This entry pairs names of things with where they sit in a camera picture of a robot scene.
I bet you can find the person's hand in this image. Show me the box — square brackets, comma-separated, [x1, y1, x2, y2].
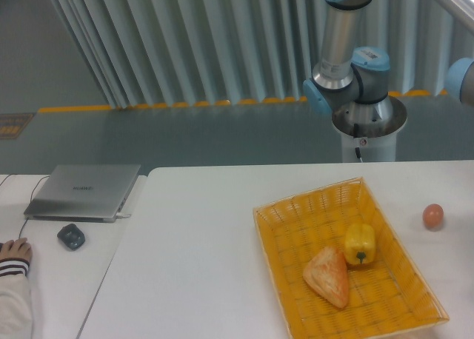
[0, 238, 33, 264]

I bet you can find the triangular toasted bread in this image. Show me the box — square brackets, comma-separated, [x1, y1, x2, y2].
[303, 246, 349, 309]

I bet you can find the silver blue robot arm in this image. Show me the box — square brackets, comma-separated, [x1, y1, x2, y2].
[303, 0, 473, 113]

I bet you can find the white sleeved forearm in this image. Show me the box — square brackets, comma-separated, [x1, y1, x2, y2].
[1, 258, 33, 338]

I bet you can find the small black device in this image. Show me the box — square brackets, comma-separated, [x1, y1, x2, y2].
[57, 224, 86, 251]

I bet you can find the silver closed laptop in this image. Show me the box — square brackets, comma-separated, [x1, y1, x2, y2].
[24, 164, 141, 223]

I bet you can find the grey pleated curtain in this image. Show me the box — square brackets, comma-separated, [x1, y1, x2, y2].
[51, 0, 473, 109]

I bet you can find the yellow bell pepper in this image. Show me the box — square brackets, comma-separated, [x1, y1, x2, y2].
[344, 223, 376, 265]

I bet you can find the yellow woven basket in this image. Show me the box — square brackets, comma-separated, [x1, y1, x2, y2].
[253, 178, 449, 338]

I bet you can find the brown egg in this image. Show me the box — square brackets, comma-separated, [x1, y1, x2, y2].
[422, 204, 444, 229]

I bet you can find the thin black mouse cable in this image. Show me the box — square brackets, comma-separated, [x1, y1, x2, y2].
[0, 174, 51, 241]

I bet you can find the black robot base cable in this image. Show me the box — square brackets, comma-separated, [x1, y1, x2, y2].
[353, 122, 364, 164]

